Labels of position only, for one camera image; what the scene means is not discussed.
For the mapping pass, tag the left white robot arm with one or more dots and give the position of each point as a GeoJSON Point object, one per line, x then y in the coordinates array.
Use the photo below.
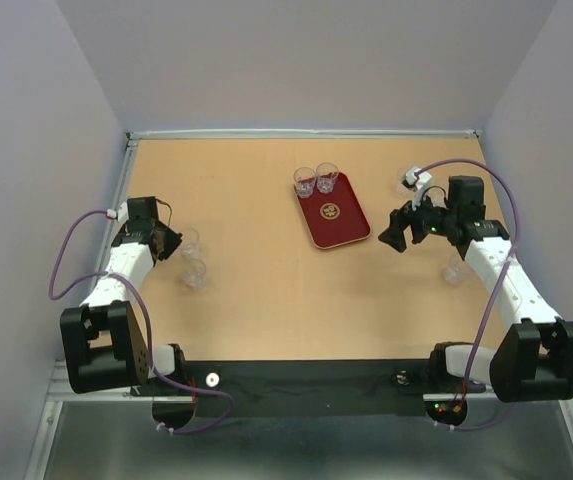
{"type": "Point", "coordinates": [103, 345]}

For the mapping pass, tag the clear faceted glass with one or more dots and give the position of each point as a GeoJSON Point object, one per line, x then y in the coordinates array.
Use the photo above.
{"type": "Point", "coordinates": [304, 179]}

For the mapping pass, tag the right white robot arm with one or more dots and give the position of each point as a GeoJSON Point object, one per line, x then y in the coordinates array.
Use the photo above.
{"type": "Point", "coordinates": [534, 361]}

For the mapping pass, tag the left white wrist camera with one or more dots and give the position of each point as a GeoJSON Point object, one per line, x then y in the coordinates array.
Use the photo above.
{"type": "Point", "coordinates": [122, 213]}

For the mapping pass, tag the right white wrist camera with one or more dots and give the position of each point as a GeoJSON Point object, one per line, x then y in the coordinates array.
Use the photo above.
{"type": "Point", "coordinates": [417, 181]}

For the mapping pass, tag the aluminium table edge rail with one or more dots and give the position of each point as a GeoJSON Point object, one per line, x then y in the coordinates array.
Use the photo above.
{"type": "Point", "coordinates": [268, 133]}

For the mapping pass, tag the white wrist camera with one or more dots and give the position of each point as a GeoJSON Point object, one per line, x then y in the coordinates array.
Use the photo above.
{"type": "Point", "coordinates": [122, 213]}
{"type": "Point", "coordinates": [417, 181]}

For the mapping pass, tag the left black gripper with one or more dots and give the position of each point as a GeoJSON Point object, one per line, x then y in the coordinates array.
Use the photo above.
{"type": "Point", "coordinates": [172, 243]}

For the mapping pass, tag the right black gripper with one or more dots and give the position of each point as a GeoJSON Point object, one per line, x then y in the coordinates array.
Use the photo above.
{"type": "Point", "coordinates": [399, 219]}

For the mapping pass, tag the red lacquer tray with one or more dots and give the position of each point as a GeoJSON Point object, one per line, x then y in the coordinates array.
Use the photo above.
{"type": "Point", "coordinates": [335, 219]}

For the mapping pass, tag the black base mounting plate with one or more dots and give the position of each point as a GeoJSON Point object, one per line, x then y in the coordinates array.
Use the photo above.
{"type": "Point", "coordinates": [323, 387]}

